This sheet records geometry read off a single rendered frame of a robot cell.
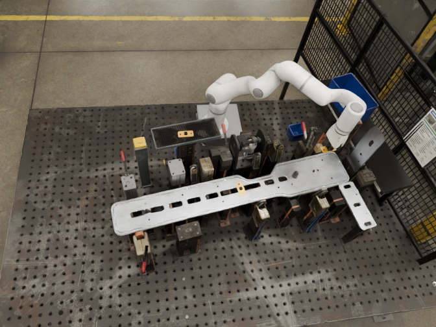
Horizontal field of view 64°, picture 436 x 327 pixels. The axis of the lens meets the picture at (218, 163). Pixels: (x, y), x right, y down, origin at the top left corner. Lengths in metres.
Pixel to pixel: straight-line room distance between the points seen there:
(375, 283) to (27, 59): 3.75
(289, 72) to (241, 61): 2.40
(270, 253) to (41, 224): 1.37
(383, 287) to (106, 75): 3.11
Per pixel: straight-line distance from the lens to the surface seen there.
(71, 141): 2.58
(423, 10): 3.76
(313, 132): 2.07
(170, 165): 1.90
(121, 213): 1.92
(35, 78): 4.05
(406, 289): 2.49
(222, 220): 2.21
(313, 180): 2.14
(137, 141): 1.94
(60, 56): 4.22
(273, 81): 1.86
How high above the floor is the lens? 2.75
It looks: 58 degrees down
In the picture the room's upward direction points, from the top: 11 degrees clockwise
